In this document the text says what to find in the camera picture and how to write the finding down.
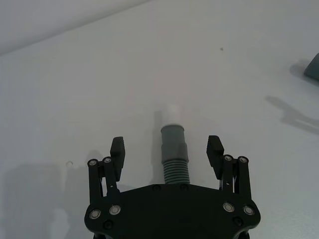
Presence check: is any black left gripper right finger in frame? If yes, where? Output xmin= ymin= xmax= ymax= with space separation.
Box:
xmin=205 ymin=135 xmax=253 ymax=200

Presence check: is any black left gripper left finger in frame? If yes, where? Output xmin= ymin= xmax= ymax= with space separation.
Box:
xmin=87 ymin=136 xmax=127 ymax=200

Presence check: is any dark grey block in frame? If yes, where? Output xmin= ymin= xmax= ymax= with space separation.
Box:
xmin=303 ymin=52 xmax=319 ymax=82

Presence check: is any grey ribbed hose white tip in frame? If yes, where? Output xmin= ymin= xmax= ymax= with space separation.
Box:
xmin=159 ymin=104 xmax=192 ymax=186

